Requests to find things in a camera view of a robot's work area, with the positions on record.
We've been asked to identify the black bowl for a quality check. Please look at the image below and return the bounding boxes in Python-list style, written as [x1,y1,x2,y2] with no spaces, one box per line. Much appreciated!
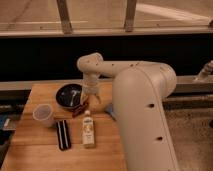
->
[56,84,82,109]

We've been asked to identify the left metal frame post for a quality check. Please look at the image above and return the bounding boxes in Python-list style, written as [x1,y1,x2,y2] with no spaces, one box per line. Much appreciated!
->
[56,0,72,34]

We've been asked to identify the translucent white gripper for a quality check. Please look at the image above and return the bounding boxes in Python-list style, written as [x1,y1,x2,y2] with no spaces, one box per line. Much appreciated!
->
[81,75,101,102]

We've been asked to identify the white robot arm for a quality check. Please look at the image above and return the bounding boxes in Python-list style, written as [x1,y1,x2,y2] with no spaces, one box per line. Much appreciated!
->
[77,53,180,171]

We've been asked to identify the right metal frame post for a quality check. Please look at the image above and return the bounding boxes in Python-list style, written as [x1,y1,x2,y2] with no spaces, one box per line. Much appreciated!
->
[124,0,137,32]

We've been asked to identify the white plastic bottle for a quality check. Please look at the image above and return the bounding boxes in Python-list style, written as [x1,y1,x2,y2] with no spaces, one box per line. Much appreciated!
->
[82,110,95,148]

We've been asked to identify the metal frame post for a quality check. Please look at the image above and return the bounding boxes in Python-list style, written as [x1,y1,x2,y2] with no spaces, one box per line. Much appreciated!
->
[124,0,137,32]
[56,0,72,34]

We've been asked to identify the blue sponge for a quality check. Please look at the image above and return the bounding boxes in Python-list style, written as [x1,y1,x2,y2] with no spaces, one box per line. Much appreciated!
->
[105,104,116,121]

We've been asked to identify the black striped box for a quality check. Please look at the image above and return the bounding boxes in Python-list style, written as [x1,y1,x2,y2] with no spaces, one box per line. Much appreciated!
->
[56,120,71,150]

